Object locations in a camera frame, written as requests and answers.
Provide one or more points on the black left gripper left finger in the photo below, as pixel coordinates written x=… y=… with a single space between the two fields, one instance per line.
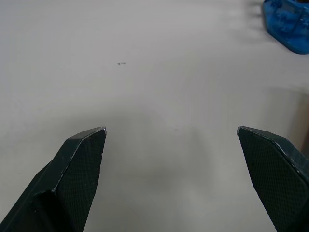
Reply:
x=72 y=178

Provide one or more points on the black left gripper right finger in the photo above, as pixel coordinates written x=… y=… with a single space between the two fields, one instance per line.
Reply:
x=277 y=178

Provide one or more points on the blue plastic container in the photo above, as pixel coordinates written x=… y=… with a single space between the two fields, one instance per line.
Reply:
x=287 y=23

